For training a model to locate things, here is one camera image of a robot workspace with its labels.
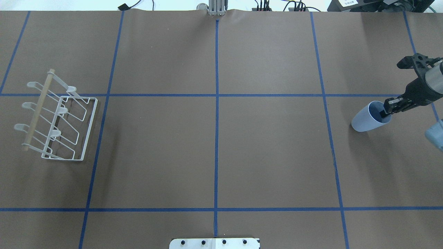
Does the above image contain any black laptop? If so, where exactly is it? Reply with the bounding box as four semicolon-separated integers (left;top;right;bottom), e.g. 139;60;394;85
327;0;434;13

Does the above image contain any light blue cup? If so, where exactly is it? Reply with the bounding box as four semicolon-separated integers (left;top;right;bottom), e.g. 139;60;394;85
351;101;392;132

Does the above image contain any aluminium frame post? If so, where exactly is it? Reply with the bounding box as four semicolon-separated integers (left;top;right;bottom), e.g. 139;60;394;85
208;0;228;16

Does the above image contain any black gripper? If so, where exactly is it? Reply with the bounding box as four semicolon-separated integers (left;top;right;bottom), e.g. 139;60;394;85
379;77;437;118

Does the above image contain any white wire cup holder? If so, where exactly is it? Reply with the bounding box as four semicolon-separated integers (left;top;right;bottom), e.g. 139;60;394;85
14;69;99;162

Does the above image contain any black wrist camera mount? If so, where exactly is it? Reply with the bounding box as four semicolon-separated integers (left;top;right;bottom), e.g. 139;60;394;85
397;53;442;79

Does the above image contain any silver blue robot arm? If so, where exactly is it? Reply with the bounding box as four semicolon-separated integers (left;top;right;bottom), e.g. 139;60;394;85
379;61;443;151

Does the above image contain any small black device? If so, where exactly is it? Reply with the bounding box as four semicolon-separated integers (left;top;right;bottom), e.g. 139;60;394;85
118;3;131;11

